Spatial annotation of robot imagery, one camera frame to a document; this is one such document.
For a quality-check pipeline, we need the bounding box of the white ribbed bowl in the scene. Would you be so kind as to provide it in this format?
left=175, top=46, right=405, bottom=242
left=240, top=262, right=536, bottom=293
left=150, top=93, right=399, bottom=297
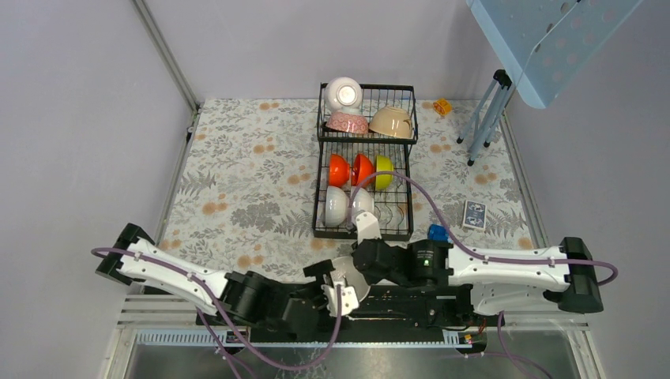
left=351, top=188, right=375, bottom=224
left=323, top=186, right=348, bottom=227

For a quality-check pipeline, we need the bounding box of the cream floral bowl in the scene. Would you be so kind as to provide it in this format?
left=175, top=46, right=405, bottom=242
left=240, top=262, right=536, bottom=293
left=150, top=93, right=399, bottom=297
left=326, top=256, right=371, bottom=302

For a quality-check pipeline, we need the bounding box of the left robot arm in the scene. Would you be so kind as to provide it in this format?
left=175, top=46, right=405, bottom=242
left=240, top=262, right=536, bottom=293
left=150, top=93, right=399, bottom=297
left=91, top=223, right=329, bottom=341

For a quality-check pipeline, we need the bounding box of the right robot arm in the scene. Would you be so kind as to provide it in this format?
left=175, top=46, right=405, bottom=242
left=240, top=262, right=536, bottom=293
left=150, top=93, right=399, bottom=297
left=352, top=237, right=604, bottom=325

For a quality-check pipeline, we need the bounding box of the blue toy truck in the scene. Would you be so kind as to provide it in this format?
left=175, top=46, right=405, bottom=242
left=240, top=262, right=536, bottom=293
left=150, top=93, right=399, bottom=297
left=427, top=223, right=452, bottom=243

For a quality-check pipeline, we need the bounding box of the right orange bowl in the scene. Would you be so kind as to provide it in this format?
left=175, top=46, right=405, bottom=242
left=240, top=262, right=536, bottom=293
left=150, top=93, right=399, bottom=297
left=351, top=154, right=375, bottom=189

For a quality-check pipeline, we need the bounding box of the orange bowl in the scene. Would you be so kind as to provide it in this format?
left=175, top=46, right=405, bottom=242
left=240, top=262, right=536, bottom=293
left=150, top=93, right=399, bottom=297
left=328, top=153, right=351, bottom=188
left=351, top=154, right=375, bottom=189

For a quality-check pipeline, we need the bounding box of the lime green bowl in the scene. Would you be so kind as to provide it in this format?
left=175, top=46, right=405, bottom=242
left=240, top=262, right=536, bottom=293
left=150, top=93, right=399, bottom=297
left=375, top=155, right=394, bottom=191

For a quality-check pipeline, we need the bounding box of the left orange bowl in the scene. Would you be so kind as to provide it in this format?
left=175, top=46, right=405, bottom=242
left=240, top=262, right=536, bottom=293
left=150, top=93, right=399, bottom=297
left=328, top=153, right=351, bottom=188

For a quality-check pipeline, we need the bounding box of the floral table mat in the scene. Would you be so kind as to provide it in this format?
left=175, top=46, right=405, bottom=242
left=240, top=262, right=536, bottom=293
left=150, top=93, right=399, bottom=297
left=158, top=99, right=536, bottom=282

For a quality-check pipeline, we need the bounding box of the blue playing card box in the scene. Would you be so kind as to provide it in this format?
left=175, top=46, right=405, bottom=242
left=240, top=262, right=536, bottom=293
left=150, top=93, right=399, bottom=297
left=461, top=200, right=487, bottom=231

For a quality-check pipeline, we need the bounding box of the pink patterned bowl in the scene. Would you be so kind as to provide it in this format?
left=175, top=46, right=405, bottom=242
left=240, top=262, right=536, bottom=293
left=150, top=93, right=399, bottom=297
left=326, top=110, right=369, bottom=134

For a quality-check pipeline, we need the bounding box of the beige bowl top tier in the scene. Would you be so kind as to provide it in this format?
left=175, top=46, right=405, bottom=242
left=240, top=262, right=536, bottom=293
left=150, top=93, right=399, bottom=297
left=369, top=106, right=414, bottom=139

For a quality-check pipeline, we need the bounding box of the orange toy block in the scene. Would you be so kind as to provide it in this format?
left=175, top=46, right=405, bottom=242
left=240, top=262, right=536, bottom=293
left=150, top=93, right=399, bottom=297
left=432, top=98, right=453, bottom=117

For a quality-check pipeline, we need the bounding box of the white bowl top tier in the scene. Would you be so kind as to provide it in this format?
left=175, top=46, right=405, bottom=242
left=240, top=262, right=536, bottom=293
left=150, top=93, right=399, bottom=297
left=324, top=77, right=363, bottom=111

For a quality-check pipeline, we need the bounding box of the light blue folding stool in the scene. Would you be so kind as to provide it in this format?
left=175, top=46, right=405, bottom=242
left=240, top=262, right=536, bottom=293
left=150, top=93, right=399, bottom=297
left=457, top=0, right=641, bottom=166

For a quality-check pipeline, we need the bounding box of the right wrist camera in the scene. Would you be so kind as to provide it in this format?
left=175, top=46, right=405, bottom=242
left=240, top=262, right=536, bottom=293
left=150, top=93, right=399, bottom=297
left=352, top=211, right=382, bottom=244

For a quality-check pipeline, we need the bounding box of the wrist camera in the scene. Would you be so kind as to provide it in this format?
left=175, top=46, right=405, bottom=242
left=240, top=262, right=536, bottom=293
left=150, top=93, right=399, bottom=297
left=321, top=281, right=359, bottom=317
left=352, top=211, right=382, bottom=244

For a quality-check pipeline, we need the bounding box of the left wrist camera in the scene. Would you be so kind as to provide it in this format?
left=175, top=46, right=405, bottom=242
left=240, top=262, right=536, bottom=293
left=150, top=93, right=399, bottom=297
left=321, top=281, right=359, bottom=317

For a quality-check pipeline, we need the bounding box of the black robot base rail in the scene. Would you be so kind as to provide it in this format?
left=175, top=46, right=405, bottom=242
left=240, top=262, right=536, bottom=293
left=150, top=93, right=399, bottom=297
left=196, top=282, right=499, bottom=347

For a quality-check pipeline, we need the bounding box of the black wire dish rack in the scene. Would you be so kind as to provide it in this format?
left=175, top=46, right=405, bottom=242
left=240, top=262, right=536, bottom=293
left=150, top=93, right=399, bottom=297
left=311, top=83, right=418, bottom=242

